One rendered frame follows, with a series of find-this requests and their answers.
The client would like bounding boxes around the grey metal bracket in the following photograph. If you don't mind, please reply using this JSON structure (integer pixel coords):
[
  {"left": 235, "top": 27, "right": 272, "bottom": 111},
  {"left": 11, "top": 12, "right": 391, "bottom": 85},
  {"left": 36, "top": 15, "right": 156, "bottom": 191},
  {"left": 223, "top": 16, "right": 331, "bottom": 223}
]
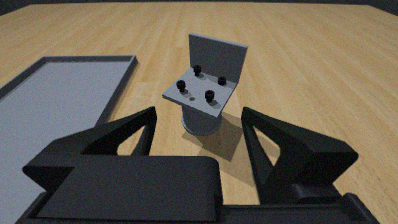
[{"left": 162, "top": 33, "right": 248, "bottom": 121}]

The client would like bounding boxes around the dark grey cylinder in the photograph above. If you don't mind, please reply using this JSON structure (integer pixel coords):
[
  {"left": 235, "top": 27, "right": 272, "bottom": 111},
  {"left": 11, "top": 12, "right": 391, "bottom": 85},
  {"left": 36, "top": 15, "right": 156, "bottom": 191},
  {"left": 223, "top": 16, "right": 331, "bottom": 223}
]
[{"left": 182, "top": 106, "right": 222, "bottom": 136}]

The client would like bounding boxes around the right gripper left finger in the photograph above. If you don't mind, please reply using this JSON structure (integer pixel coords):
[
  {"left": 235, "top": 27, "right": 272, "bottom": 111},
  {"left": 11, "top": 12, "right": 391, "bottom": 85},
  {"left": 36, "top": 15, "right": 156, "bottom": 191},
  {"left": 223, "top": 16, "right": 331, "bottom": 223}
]
[{"left": 40, "top": 106, "right": 157, "bottom": 155}]

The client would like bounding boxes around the grey rectangular tray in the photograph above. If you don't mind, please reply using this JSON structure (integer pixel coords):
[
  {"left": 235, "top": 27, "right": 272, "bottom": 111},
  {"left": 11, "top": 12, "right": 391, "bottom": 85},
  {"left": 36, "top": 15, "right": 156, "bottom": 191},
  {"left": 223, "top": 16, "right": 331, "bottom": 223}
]
[{"left": 0, "top": 55, "right": 138, "bottom": 224}]

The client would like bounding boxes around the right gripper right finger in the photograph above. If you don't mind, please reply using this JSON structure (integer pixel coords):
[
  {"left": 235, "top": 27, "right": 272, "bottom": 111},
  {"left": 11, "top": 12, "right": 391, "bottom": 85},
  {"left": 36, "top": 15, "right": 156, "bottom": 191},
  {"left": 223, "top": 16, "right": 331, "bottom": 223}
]
[{"left": 241, "top": 107, "right": 359, "bottom": 205}]

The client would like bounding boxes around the black socket-head screw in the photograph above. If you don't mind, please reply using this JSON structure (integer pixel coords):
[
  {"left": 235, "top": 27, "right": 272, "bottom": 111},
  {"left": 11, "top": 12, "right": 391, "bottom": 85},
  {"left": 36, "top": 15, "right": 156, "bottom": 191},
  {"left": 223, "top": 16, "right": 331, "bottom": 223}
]
[
  {"left": 193, "top": 65, "right": 201, "bottom": 76},
  {"left": 205, "top": 90, "right": 214, "bottom": 103},
  {"left": 218, "top": 77, "right": 226, "bottom": 85},
  {"left": 176, "top": 80, "right": 186, "bottom": 92}
]

